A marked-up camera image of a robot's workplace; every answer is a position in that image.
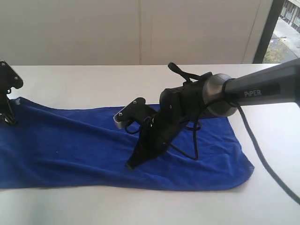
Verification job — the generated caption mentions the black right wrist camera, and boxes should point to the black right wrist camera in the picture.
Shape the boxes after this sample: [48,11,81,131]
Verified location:
[113,97,157,129]

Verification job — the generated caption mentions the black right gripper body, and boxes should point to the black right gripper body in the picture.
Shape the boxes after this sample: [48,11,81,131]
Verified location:
[138,81,204,157]

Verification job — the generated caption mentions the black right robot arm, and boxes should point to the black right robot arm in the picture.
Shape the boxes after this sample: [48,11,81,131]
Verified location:
[126,59,300,169]

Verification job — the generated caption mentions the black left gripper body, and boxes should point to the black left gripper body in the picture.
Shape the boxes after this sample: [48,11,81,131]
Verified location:
[0,89,14,117]

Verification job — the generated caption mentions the black window frame post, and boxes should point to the black window frame post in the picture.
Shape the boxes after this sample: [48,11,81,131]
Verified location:
[252,0,284,64]

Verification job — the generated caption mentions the blue microfibre cloth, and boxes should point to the blue microfibre cloth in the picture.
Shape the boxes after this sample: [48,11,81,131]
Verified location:
[0,97,255,191]

